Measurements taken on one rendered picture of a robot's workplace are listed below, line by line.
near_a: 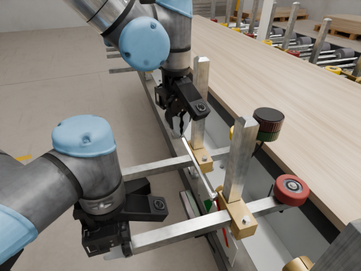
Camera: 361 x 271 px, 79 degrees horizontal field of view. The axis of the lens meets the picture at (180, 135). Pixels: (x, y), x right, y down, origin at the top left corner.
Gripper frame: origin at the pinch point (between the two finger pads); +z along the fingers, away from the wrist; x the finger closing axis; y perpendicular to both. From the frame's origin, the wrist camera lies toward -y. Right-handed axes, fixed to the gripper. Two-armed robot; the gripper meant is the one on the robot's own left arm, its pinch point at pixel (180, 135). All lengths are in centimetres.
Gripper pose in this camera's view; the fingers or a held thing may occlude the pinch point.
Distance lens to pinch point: 64.5
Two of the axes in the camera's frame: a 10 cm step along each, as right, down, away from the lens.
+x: -8.0, 3.6, -4.8
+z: 0.0, 8.0, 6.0
